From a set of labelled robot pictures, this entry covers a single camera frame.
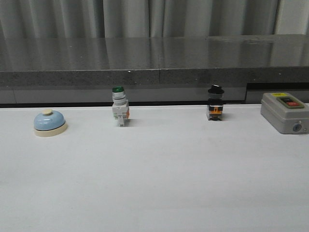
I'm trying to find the grey curtain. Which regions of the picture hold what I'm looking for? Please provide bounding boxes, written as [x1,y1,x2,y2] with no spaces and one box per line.
[0,0,309,39]

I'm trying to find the black selector switch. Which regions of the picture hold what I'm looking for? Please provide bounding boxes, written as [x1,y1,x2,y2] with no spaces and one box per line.
[207,85,224,121]

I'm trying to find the grey on-off switch box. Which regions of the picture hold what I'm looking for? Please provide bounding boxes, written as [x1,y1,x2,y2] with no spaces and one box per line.
[261,92,309,134]

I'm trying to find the blue call bell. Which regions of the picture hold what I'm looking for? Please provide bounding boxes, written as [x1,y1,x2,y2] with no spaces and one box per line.
[33,109,68,137]

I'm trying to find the green pushbutton switch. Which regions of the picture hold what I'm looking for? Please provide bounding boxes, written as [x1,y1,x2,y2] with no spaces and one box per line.
[112,86,130,126]

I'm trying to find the grey granite counter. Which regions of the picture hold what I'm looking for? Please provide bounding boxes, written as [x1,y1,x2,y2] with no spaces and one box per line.
[0,35,309,105]

